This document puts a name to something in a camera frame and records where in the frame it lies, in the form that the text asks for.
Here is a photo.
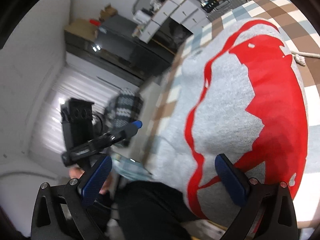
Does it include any grey hoodie with red print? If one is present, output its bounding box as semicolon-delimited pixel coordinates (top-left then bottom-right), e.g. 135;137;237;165
147;17;309;222

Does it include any person's left hand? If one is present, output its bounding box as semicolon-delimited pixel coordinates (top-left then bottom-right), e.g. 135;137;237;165
68;166;113;196

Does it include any dark knitted patterned garment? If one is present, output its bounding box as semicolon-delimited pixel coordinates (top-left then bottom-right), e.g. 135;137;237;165
104;88;143;132

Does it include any black desk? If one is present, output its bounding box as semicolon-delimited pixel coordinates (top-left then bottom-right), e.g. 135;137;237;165
64;15;174;86

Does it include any white drawer cabinet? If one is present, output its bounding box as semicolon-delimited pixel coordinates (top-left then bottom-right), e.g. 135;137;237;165
138;0;209;43

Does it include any checked bed cover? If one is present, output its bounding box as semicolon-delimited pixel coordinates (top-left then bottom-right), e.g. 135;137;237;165
139;0;320;230

